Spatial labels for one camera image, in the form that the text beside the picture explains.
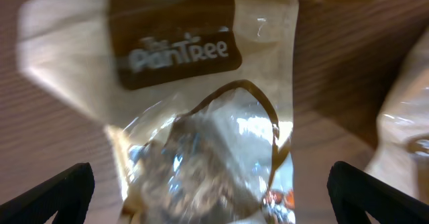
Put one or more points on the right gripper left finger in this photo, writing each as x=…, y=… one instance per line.
x=66, y=197

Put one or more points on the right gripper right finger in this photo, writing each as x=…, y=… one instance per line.
x=356, y=195

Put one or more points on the beige Pantree snack bag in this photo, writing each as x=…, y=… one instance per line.
x=195, y=97

